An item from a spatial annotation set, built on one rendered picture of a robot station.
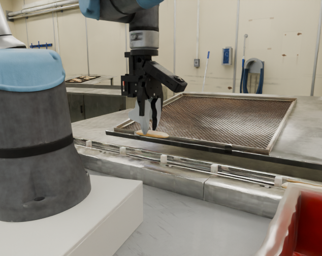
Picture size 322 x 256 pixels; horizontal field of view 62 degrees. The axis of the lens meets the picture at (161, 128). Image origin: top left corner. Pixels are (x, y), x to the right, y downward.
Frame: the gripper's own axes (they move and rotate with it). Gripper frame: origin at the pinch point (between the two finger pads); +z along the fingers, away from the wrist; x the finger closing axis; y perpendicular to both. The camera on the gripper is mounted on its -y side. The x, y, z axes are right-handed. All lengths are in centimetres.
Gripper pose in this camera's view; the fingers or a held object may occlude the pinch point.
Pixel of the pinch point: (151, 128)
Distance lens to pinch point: 70.6
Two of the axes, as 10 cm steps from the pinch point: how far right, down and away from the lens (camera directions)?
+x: -5.4, 1.7, -8.3
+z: 0.0, 9.8, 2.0
